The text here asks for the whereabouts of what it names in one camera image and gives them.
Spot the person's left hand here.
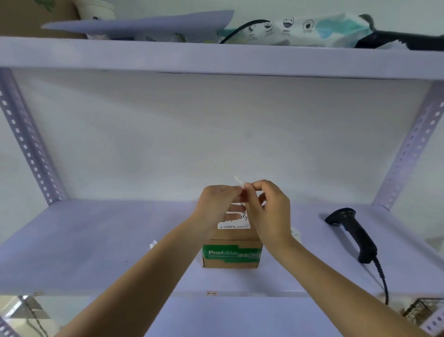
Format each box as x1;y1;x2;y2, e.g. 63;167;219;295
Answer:
190;185;245;241

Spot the person's right hand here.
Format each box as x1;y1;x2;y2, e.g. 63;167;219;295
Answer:
242;179;296;256

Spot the person's right forearm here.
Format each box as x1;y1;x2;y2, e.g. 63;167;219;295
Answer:
264;237;432;337

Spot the person's left forearm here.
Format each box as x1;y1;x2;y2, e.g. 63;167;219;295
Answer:
53;219;209;337

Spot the white label with handwriting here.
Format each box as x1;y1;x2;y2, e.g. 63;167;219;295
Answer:
217;202;251;230

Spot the cardboard box with green tape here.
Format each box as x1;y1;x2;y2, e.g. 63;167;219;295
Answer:
200;222;264;269

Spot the black handheld barcode scanner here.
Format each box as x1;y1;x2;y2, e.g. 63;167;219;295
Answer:
325;208;378;264

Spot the white wet wipes packet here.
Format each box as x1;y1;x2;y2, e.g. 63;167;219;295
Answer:
219;12;374;48

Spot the large flat white sheet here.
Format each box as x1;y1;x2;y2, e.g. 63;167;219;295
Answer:
40;9;236;38

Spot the white round dome device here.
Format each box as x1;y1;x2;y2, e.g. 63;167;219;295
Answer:
72;0;117;21

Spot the brown cardboard panel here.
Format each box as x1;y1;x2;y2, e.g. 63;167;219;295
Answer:
0;0;85;39

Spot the black coiled scanner cable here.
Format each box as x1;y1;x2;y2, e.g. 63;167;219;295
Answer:
372;255;390;306

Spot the thin black cable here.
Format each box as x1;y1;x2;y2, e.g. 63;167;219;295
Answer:
219;19;270;44

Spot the white perforated shelf post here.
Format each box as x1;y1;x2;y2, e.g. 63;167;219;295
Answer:
0;68;68;206
372;81;444;211

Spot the black wire basket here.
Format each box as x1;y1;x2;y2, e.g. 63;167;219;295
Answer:
402;298;444;327

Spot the black tool with handle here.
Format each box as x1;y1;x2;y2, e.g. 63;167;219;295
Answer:
355;14;444;52

